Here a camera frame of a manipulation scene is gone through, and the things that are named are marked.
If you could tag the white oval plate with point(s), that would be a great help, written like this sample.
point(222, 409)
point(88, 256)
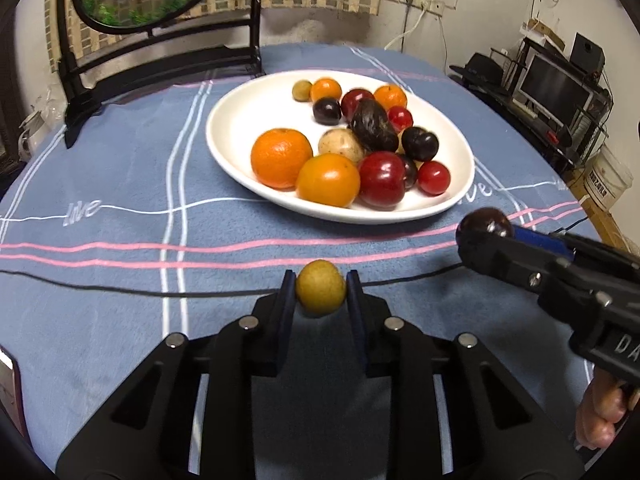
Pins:
point(240, 125)

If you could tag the black hat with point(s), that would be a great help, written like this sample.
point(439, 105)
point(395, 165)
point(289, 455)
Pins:
point(482, 69)

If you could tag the brown cardboard carton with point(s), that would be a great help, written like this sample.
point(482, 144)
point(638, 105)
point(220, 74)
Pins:
point(600, 220)

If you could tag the dark purple plum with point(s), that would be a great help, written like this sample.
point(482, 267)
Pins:
point(487, 220)
point(327, 110)
point(410, 171)

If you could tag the red cherry tomato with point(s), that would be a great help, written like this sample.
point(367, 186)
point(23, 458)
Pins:
point(433, 177)
point(402, 119)

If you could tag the dark cherry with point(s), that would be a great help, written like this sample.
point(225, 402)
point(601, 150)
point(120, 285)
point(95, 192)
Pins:
point(420, 143)

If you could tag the dark wrinkled passion fruit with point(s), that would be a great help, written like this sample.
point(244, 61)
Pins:
point(372, 125)

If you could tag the black speaker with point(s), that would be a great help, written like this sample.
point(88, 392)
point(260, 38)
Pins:
point(587, 50)

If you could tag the clear plastic bag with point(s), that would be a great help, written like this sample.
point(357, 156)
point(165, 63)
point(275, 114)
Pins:
point(37, 125)

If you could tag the black metal rack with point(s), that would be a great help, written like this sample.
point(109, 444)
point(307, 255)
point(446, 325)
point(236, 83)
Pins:
point(575, 135)

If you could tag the yellow-orange persimmon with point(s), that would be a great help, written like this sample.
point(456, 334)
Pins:
point(328, 180)

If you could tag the small mandarin orange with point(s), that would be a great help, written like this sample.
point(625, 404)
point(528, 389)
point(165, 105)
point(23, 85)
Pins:
point(391, 97)
point(325, 90)

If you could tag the person's right hand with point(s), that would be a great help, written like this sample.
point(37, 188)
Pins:
point(597, 410)

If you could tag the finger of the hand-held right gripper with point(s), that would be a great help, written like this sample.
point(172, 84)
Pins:
point(500, 257)
point(540, 241)

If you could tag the black computer monitor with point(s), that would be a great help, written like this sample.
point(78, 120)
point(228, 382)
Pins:
point(555, 87)

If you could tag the white plastic bucket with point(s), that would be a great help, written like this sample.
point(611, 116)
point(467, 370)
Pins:
point(607, 177)

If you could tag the flat cardboard box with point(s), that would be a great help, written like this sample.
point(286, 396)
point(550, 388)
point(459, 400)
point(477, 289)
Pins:
point(545, 32)

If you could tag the small green-yellow longan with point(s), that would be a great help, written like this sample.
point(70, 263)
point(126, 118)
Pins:
point(302, 90)

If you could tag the large mandarin orange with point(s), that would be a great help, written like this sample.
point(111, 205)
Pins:
point(281, 158)

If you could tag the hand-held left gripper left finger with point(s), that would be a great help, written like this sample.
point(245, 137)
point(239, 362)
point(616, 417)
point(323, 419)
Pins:
point(286, 305)

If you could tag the tan speckled round fruit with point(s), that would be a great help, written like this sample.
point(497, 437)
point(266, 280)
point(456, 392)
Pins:
point(340, 144)

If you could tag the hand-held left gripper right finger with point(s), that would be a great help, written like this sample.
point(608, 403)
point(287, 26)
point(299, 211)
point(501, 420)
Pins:
point(354, 305)

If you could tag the blue striped tablecloth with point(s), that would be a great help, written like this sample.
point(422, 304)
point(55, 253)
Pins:
point(125, 200)

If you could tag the small red object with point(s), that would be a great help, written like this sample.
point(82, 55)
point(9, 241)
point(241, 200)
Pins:
point(552, 136)

